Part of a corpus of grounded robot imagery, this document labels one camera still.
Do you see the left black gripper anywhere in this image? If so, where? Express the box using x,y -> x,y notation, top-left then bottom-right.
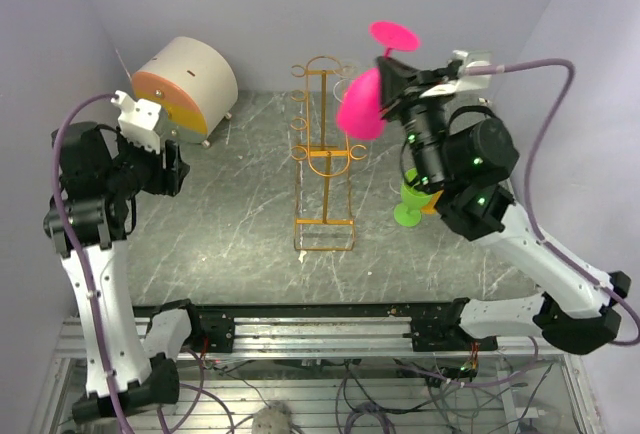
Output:
103,122 -> 190,197

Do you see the clear round wine glass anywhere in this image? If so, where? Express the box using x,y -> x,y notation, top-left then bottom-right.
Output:
337,58 -> 367,80

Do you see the magenta plastic goblet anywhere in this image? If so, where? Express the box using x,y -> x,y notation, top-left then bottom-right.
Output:
336,20 -> 421,141

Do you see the clear flute wine glass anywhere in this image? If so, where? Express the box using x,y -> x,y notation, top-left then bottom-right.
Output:
332,78 -> 353,104

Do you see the orange plastic goblet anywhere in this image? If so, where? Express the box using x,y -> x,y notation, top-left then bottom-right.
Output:
421,190 -> 443,215

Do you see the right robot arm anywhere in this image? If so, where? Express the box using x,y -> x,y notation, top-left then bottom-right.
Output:
376,52 -> 631,355

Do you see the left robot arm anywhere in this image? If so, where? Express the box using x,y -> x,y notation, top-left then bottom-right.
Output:
43,121 -> 204,424

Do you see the cream round drawer box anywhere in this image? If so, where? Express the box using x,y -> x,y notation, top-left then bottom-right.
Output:
132,36 -> 238,144

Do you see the green plastic goblet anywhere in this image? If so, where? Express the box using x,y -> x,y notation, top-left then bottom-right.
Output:
393,181 -> 432,227

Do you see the grey fuzzy ball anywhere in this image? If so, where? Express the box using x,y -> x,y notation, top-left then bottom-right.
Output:
251,402 -> 293,434

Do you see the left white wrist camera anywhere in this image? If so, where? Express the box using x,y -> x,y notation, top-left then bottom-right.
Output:
111,90 -> 171,154

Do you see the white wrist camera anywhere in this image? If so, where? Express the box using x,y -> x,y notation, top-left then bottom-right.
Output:
111,90 -> 171,154
420,50 -> 492,98

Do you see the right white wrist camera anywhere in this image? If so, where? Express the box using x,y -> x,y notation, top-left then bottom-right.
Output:
420,50 -> 492,98

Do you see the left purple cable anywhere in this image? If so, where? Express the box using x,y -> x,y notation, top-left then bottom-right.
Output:
51,93 -> 136,434

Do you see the gold wire wine glass rack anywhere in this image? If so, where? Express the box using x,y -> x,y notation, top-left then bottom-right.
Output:
290,55 -> 366,253

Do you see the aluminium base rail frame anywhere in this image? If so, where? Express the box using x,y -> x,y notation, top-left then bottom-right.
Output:
59,301 -> 551,360

